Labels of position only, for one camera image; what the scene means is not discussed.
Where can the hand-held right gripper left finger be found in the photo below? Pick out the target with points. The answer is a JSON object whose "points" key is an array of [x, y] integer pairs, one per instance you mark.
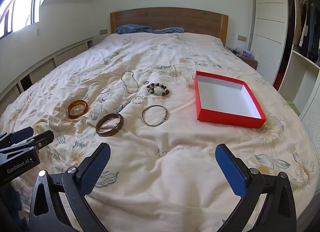
{"points": [[96, 169]]}

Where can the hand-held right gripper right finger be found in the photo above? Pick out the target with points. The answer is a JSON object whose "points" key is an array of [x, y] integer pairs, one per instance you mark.
{"points": [[231, 172]]}

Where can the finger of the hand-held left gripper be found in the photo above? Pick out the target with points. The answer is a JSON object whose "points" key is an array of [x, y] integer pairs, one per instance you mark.
{"points": [[42, 138], [22, 133]]}

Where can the red shallow box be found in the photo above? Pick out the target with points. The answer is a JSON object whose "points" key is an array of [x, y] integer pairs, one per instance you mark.
{"points": [[225, 119]]}

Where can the dark brown bangle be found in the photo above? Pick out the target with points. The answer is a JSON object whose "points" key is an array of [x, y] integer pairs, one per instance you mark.
{"points": [[107, 133]]}

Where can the amber translucent bangle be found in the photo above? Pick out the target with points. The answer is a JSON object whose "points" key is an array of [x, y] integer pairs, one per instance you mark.
{"points": [[76, 116]]}

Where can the floral cream bedspread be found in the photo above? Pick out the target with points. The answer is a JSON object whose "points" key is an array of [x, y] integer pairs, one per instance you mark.
{"points": [[175, 187]]}

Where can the white slatted radiator cover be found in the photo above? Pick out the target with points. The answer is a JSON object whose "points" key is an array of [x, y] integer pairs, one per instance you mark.
{"points": [[42, 67]]}

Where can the silver hoop earring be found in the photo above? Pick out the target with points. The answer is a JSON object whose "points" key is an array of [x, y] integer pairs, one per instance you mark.
{"points": [[101, 91]]}

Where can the thin silver bangle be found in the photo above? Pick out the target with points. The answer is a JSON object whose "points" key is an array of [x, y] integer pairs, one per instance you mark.
{"points": [[165, 117]]}

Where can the white louvered panel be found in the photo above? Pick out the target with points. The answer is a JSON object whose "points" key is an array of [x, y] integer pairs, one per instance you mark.
{"points": [[312, 124]]}

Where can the wooden nightstand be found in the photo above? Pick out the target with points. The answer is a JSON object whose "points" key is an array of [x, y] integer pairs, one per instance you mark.
{"points": [[248, 62]]}

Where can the purple packet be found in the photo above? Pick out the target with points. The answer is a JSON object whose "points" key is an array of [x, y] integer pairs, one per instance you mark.
{"points": [[246, 53]]}

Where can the white open closet shelf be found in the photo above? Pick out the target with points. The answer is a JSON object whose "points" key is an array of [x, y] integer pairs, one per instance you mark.
{"points": [[305, 77]]}

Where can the window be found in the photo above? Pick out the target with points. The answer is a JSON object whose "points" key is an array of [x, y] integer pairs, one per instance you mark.
{"points": [[22, 4]]}

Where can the blue fleece blanket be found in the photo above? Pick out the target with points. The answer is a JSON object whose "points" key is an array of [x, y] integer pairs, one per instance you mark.
{"points": [[168, 30], [132, 29]]}

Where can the white wardrobe door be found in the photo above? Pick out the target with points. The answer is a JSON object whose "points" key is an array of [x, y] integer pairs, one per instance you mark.
{"points": [[267, 22]]}

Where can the hanging clothes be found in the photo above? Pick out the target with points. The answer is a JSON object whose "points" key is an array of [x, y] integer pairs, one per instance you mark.
{"points": [[307, 29]]}

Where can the wooden headboard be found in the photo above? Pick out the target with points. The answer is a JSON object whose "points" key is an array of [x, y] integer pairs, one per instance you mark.
{"points": [[170, 19]]}

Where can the beige wall switch plate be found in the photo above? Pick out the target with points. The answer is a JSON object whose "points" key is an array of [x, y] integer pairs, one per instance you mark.
{"points": [[241, 38], [103, 31]]}

